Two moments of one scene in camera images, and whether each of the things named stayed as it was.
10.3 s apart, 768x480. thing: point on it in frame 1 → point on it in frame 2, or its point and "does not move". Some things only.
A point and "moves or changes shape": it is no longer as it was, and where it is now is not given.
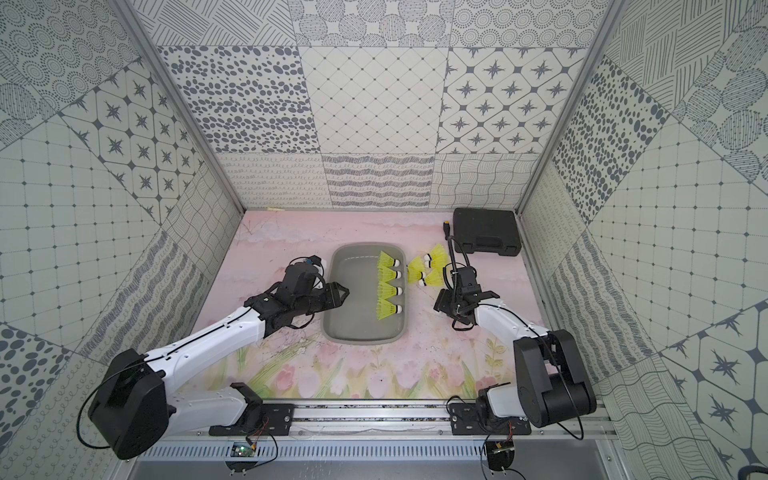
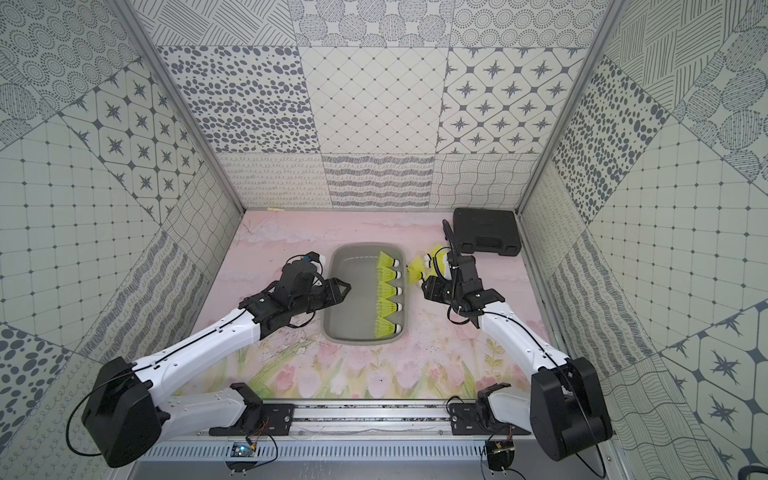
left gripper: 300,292 does not move
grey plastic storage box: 355,320 does not move
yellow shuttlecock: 434,278 moves or changes shape
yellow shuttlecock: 384,309 does not move
